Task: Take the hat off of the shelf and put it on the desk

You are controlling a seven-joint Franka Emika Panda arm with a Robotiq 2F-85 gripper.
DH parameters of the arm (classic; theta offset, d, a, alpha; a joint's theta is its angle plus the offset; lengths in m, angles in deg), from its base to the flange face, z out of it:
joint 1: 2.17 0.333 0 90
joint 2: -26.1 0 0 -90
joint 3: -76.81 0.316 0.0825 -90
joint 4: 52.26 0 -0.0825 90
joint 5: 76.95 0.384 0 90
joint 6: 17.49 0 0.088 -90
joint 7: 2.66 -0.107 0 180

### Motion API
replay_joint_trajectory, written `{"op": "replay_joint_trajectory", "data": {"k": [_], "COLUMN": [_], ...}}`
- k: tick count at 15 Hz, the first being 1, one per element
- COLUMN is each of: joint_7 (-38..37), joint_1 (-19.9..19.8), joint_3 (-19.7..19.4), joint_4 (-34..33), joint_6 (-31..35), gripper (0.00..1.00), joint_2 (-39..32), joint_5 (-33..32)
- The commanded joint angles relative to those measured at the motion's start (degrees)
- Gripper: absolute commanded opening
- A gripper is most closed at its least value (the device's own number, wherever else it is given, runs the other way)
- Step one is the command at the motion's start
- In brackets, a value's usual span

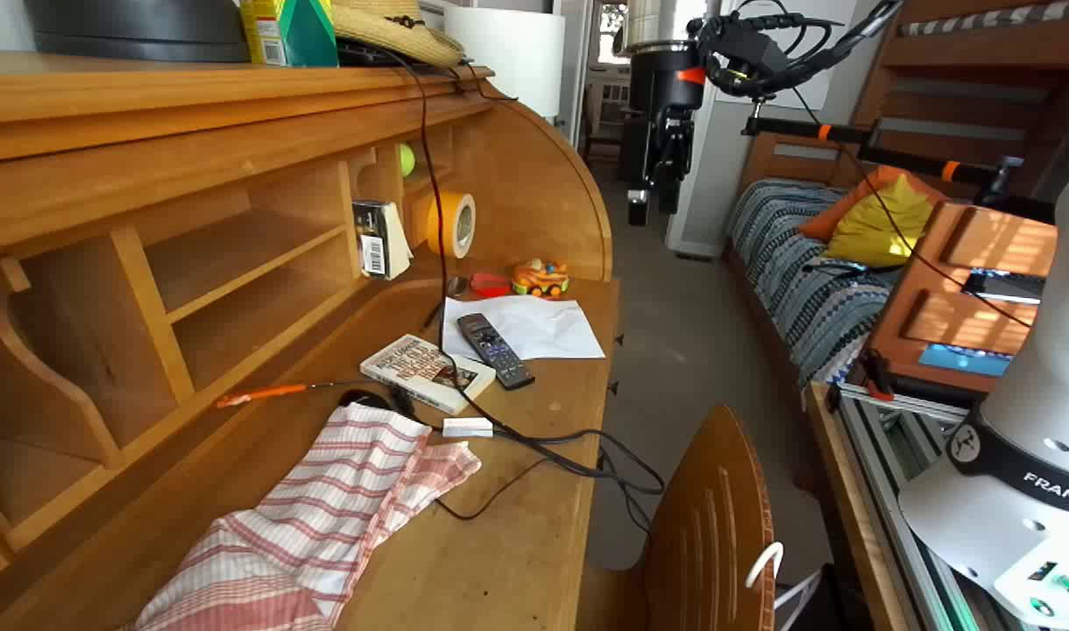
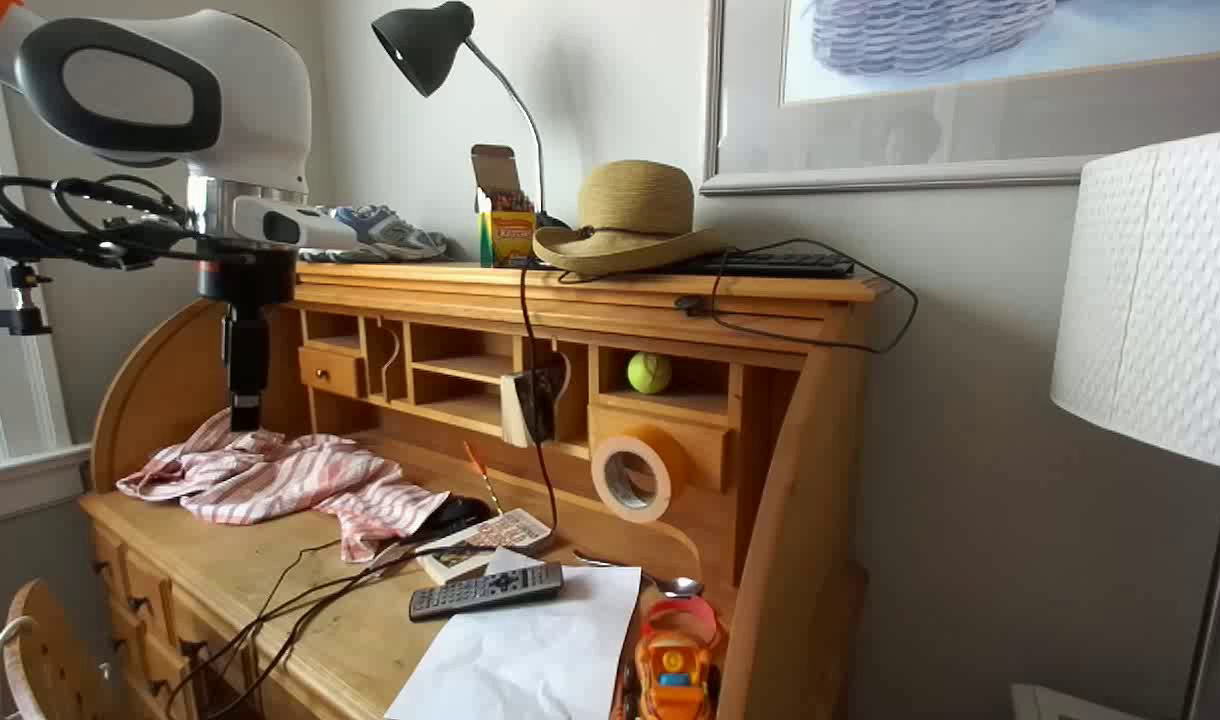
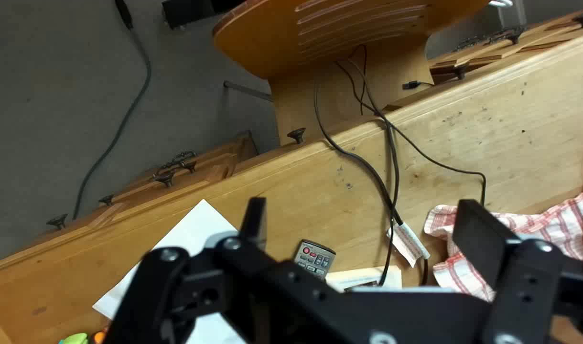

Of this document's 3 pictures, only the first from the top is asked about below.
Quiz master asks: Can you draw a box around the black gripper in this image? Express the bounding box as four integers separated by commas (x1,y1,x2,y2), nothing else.
626,41,707,213

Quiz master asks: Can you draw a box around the wooden roll-top desk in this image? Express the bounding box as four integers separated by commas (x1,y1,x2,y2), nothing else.
0,49,624,631

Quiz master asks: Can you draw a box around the black bar orange tape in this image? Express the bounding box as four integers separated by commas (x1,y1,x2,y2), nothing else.
740,113,1026,202

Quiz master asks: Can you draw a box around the orange pillow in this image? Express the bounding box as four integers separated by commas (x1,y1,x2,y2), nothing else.
797,165,949,247

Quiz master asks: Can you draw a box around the striped bed blanket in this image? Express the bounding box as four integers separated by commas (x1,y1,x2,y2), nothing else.
721,177,910,389

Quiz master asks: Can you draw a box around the white paper sheet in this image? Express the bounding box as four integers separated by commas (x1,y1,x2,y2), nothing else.
437,290,609,364

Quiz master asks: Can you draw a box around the small red object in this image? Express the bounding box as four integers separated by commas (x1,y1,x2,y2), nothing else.
466,269,515,298

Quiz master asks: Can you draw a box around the yellow pillow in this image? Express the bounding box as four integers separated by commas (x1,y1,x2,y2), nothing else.
825,171,941,274

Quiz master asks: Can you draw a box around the tan masking tape roll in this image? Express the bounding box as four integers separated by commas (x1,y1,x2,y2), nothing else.
420,188,479,264

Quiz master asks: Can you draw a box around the black remote control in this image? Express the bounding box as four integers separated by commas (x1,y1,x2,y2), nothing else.
455,307,541,392

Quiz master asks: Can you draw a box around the paperback book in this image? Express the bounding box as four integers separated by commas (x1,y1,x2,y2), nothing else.
358,331,498,418

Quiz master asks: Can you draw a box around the flat blue item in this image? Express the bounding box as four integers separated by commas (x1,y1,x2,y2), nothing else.
915,339,1015,383

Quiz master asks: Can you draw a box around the flat black device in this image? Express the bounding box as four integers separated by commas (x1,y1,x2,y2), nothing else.
963,268,1049,307

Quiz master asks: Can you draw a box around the wooden chair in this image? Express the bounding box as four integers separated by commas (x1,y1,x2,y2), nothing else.
577,403,783,631

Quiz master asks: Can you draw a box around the aluminium robot mounting table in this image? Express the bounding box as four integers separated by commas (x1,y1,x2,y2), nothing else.
806,378,1026,631

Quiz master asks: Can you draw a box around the yellow green cardboard box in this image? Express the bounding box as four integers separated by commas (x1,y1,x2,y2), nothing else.
235,0,344,71

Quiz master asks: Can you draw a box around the orange pen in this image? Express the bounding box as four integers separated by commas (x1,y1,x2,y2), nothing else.
215,378,325,413

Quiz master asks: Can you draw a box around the red white striped cloth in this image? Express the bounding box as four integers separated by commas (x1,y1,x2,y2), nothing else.
133,399,486,631

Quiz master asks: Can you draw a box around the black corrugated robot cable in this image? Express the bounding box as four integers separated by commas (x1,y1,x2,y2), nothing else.
687,0,910,106

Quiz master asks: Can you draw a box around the wooden bunk bed frame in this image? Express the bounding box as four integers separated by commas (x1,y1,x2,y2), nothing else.
736,0,1069,223

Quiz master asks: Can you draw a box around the thin black cable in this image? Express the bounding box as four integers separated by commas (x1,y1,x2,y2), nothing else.
389,55,674,532

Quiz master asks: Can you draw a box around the white strap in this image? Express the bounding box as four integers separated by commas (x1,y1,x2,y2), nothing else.
740,535,825,631

